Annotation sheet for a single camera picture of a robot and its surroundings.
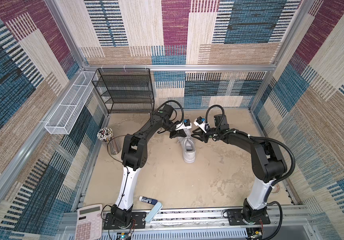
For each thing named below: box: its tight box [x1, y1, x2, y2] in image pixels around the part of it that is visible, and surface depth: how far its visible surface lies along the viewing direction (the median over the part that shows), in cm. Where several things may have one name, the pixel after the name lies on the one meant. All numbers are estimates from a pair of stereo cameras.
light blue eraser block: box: [145, 201, 163, 223], surface depth 75 cm
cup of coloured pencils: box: [97, 127, 122, 155], surface depth 87 cm
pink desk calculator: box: [75, 204, 103, 240], surface depth 73 cm
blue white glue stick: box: [139, 196, 158, 205], surface depth 79 cm
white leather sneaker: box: [177, 127, 196, 164], surface depth 93 cm
